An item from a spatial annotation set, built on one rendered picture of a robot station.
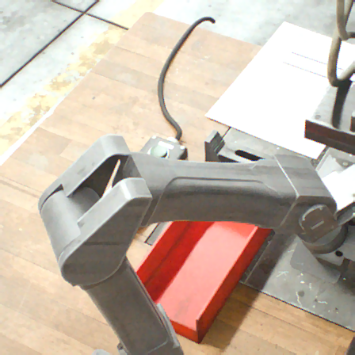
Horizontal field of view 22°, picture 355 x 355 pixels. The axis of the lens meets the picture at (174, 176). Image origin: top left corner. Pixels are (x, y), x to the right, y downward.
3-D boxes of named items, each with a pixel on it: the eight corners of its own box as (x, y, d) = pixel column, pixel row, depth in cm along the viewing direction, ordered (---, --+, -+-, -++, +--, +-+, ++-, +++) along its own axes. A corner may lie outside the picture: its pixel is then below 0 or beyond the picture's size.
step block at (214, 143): (205, 179, 145) (204, 140, 138) (214, 168, 147) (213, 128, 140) (241, 193, 143) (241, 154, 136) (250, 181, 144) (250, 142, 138)
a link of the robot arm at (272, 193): (314, 147, 102) (65, 131, 86) (353, 203, 96) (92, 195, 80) (269, 224, 109) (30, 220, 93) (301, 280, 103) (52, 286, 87)
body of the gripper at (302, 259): (368, 211, 114) (364, 199, 107) (337, 286, 112) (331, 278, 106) (320, 193, 116) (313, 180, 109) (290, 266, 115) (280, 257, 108)
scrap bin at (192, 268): (126, 311, 128) (122, 285, 124) (208, 194, 143) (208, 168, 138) (199, 345, 124) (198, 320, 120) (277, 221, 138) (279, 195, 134)
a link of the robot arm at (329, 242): (339, 192, 109) (333, 179, 102) (364, 232, 107) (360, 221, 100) (290, 223, 110) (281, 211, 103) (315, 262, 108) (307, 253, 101)
